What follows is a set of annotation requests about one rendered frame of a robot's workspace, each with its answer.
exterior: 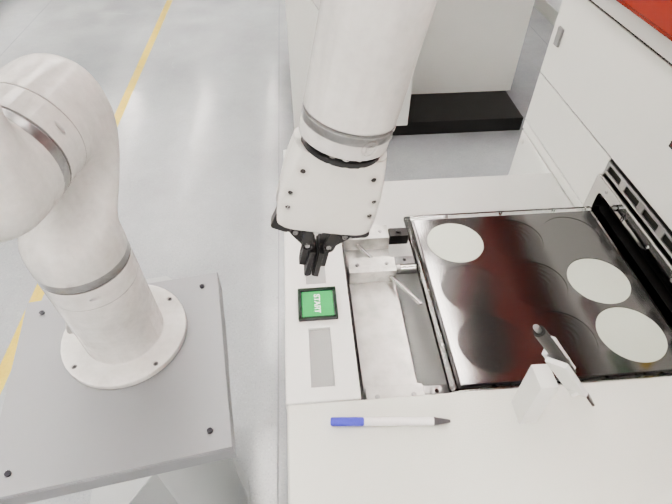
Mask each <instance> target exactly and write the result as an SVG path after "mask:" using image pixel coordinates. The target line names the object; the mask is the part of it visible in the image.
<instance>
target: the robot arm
mask: <svg viewBox="0 0 672 504"><path fill-rule="evenodd" d="M312 2H313V3H314V4H315V6H316V7H317V9H318V10H319V12H318V18H317V23H316V29H315V35H314V40H313V46H312V52H311V57H310V63H309V69H308V74H307V80H306V86H305V91H304V97H303V103H302V109H301V114H300V120H299V127H297V128H296V129H295V130H294V132H293V134H292V137H291V139H290V142H289V144H288V147H287V150H286V154H285V157H284V161H283V164H282V168H281V173H280V177H279V182H278V187H277V193H276V202H277V207H276V209H275V211H274V213H273V215H272V216H271V227H272V228H274V229H277V230H280V231H284V232H290V234H291V235H292V236H293V237H294V238H295V239H296V240H298V241H299V242H300V243H301V249H300V253H299V264H300V265H304V275H305V276H309V275H311V271H312V275H313V276H317V277H318V275H319V271H320V267H321V266H325V265H326V261H327V258H328V254H329V252H332V251H333V250H334V249H335V247H336V245H338V244H340V243H342V242H344V241H346V240H348V239H349V238H352V239H353V238H365V237H368V236H369V230H370V229H371V227H372V225H373V223H374V220H375V217H376V214H377V210H378V206H379V202H380V198H381V193H382V188H383V183H384V177H385V170H386V161H387V151H386V150H387V147H388V144H389V141H391V139H392V137H393V132H394V130H395V128H396V123H397V120H398V117H399V114H400V111H401V108H402V105H403V102H404V99H405V96H406V93H407V90H408V87H409V84H410V81H411V78H412V75H413V72H414V69H415V66H416V63H417V60H418V57H419V54H420V51H421V48H422V45H423V42H424V39H425V36H426V33H427V30H428V27H429V24H430V21H431V18H432V15H433V12H434V9H435V6H436V3H437V0H312ZM119 174H120V150H119V136H118V129H117V124H116V119H115V116H114V112H113V109H112V107H111V104H110V102H109V100H108V98H107V96H106V94H105V93H104V91H103V89H102V88H101V86H100V85H99V83H98V82H97V81H96V80H95V78H94V77H93V76H92V75H91V74H90V73H89V72H88V71H87V70H86V69H84V68H83V67H82V66H80V65H79V64H77V63H75V62H74V61H72V60H69V59H67V58H64V57H61V56H58V55H54V54H47V53H33V54H28V55H24V56H21V57H19V58H16V59H14V60H13V61H11V62H9V63H7V64H6V65H4V66H3V67H1V68H0V243H1V242H5V241H9V240H13V239H16V238H17V244H18V251H19V254H20V256H21V259H22V261H23V263H24V264H25V266H26V268H27V269H28V271H29V272H30V274H31V275H32V277H33V278H34V279H35V281H36V282H37V283H38V285H39V286H40V288H41V289H42V290H43V292H44V293H45V295H46V296H47V297H48V299H49V300H50V302H51V303H52V304H53V306H54V307H55V308H56V310H57V311H58V313H59V314H60V315H61V317H62V318H63V320H64V321H65V322H66V329H65V331H64V333H63V337H62V340H61V350H60V352H61V358H62V361H63V363H64V366H65V368H66V369H67V370H68V371H69V373H70V374H71V375H72V376H73V378H75V379H76V380H78V381H79V382H80V383H82V384H84V385H87V386H89V387H93V388H97V389H110V390H112V389H120V388H125V387H129V386H133V385H136V384H138V383H140V382H143V381H145V380H147V379H149V378H150V377H152V376H154V375H156V374H157V373H158V372H160V371H161V370H162V369H163V368H165V367H166V366H167V365H168V364H169V363H170V362H171V361H172V360H173V358H174V357H175V356H176V354H177V353H178V351H179V350H180V348H181V346H182V344H183V342H184V339H185V335H186V332H187V319H186V314H185V311H184V309H183V306H182V304H181V303H180V301H179V300H178V298H176V297H175V296H174V295H173V294H172V293H171V292H169V291H167V290H166V289H163V288H161V287H158V286H154V285H148V283H147V281H146V279H145V276H144V274H143V272H142V270H141V267H140V265H139V263H138V261H137V258H136V256H135V254H134V252H133V250H132V247H131V245H130V243H129V240H128V238H127V236H126V234H125V232H124V229H123V227H122V225H121V223H120V221H119V217H118V194H119ZM313 232H319V233H322V234H318V235H317V236H316V238H315V235H314V234H313Z"/></svg>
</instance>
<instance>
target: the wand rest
mask: <svg viewBox="0 0 672 504"><path fill-rule="evenodd" d="M551 337H552V339H553V340H554V341H555V343H556V344H557V345H558V347H559V348H560V350H561V351H562V352H563V354H564V355H565V356H566V358H568V359H569V360H570V362H571V364H572V366H573V367H574V369H576V367H575V365H574V364H573V362H572V361H571V359H570V358H569V356H568V355H567V353H566V352H565V351H564V349H563V348H562V346H561V345H560V343H559V342H558V340H557V339H556V337H553V336H551ZM542 355H543V356H544V358H545V362H546V363H547V364H535V365H531V366H530V368H529V370H528V372H527V373H526V375H525V377H524V379H523V381H522V383H521V384H520V386H519V388H518V390H517V392H516V394H515V395H514V397H513V399H512V401H511V402H512V405H513V408H514V410H515V413H516V416H517V419H518V422H519V424H525V423H536V421H537V420H538V418H539V417H540V415H541V414H542V412H543V411H544V409H545V408H546V406H547V405H548V403H549V402H550V400H551V399H552V397H553V396H554V394H555V393H556V391H557V390H558V388H559V386H558V384H557V381H556V379H555V377H554V375H553V373H554V374H555V375H556V377H557V378H558V379H559V380H560V382H561V383H562V384H563V386H564V387H565V388H566V390H568V391H569V394H570V395H571V396H572V397H574V396H577V395H581V396H583V397H587V395H588V392H587V390H586V389H585V387H584V386H583V385H582V383H581V382H580V380H579V379H578V377H577V376H576V375H575V373H574V372H573V370H572V369H571V367H570V366H569V364H567V363H564V362H562V361H559V360H556V359H553V358H551V357H550V355H549V354H548V353H547V351H546V350H545V349H544V350H543V352H542ZM552 371H553V372H552Z"/></svg>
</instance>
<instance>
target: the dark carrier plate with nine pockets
mask: <svg viewBox="0 0 672 504"><path fill-rule="evenodd" d="M413 223H414V226H415V230H416V233H417V237H418V240H419V244H420V247H421V251H422V254H423V258H424V261H425V265H426V268H427V272H428V275H429V279H430V282H431V286H432V289H433V293H434V296H435V300H436V303H437V307H438V310H439V314H440V317H441V321H442V324H443V328H444V331H445V335H446V338H447V342H448V345H449V349H450V352H451V356H452V359H453V363H454V366H455V370H456V373H457V377H458V380H459V384H460V387H467V386H481V385H494V384H507V383H521V382H522V381H523V379H524V377H525V375H526V373H527V372H528V370H529V368H530V366H531V365H535V364H547V363H546V362H545V358H544V356H543V355H542V352H543V350H544V348H543V346H542V345H541V344H540V342H539V341H538V340H537V339H536V337H535V336H534V335H533V332H532V331H533V325H534V324H538V325H541V326H543V327H544V328H545V329H546V330H547V332H548V333H549V334H550V336H553V337H556V339H557V340H558V342H559V343H560V345H561V346H562V348H563V349H564V351H565V352H566V353H567V355H568V356H569V358H570V359H571V361H572V362H573V364H574V365H575V367H576V369H575V370H576V375H577V377H578V378H587V377H600V376H614V375H627V374H640V373H654V372H667V371H672V331H671V330H670V328H669V327H668V325H667V324H666V322H665V321H664V319H663V318H662V316H661V315H660V313H659V312H658V310H657V309H656V307H655V306H654V305H653V303H652V302H651V300H650V299H649V297H648V296H647V294H646V293H645V291H644V290H643V288H642V287H641V285H640V284H639V282H638V281H637V280H636V278H635V277H634V275H633V274H632V272H631V271H630V269H629V268H628V266H627V265H626V263H625V262H624V260H623V259H622V257H621V256H620V255H619V253H618V252H617V250H616V249H615V247H614V246H613V244H612V243H611V241H610V240H609V238H608V237H607V235H606V234H605V232H604V231H603V230H602V228H601V227H600V225H599V224H598V222H597V221H596V219H595V218H594V216H593V215H592V213H591V212H590V211H575V212H557V213H539V214H521V215H502V216H484V217H466V218H448V219H430V220H414V222H413ZM448 223H454V224H460V225H464V226H466V227H469V228H471V229H472V230H474V231H475V232H476V233H477V234H478V235H479V236H480V237H481V239H482V241H483V245H484V247H483V251H482V253H481V255H480V256H479V257H478V258H476V259H474V260H472V261H469V262H463V263H457V262H451V261H447V260H445V259H442V258H440V257H438V256H437V255H436V254H435V253H433V252H432V250H431V249H430V248H429V246H428V243H427V237H428V234H429V232H430V231H431V230H432V229H433V228H434V227H436V226H438V225H442V224H448ZM580 259H597V260H601V261H604V262H607V263H609V264H611V265H613V266H614V267H616V268H617V269H619V270H620V271H621V272H622V273H623V274H624V275H625V276H626V277H627V279H628V280H629V282H630V285H631V293H630V296H629V297H628V298H627V299H626V300H625V301H623V302H620V303H616V304H605V303H600V302H596V301H593V300H590V299H588V298H586V297H584V296H583V295H581V294H580V293H579V292H577V291H576V290H575V289H574V288H573V287H572V285H571V284H570V282H569V280H568V278H567V270H568V267H569V266H570V264H572V263H573V262H574V261H577V260H580ZM614 307H622V308H628V309H632V310H635V311H637V312H640V313H642V314H644V315H645V316H647V317H648V318H650V319H651V320H653V321H654V322H655V323H656V324H657V325H658V326H659V327H660V328H661V330H662V331H663V333H664V334H665V337H666V339H667V344H668V347H667V351H666V353H665V355H664V356H663V357H662V358H661V359H659V360H657V361H654V362H648V363H643V362H636V361H632V360H629V359H626V358H624V357H622V356H620V355H618V354H616V353H615V352H613V351H612V350H611V349H610V348H608V347H607V346H606V345H605V344H604V342H603V341H602V340H601V338H600V337H599V335H598V333H597V330H596V319H597V317H598V315H599V314H600V313H601V312H602V311H604V310H606V309H609V308H614Z"/></svg>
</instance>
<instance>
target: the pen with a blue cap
mask: <svg viewBox="0 0 672 504"><path fill-rule="evenodd" d="M450 422H451V421H450V419H444V418H438V417H364V418H363V417H331V418H330V425H331V426H363V425H364V426H435V425H440V424H446V423H450Z"/></svg>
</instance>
